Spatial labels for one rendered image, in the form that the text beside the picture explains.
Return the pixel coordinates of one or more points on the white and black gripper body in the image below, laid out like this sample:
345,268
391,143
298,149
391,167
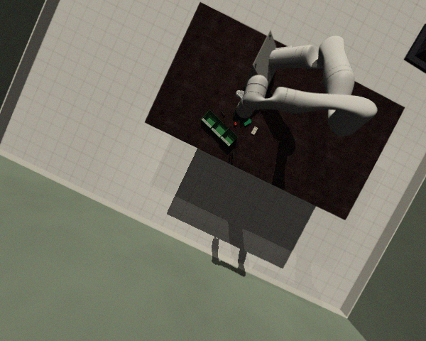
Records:
238,115

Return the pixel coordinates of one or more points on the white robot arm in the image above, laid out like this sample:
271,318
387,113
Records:
338,79

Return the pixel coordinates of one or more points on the green three-compartment bin rack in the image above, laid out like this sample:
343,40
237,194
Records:
219,128

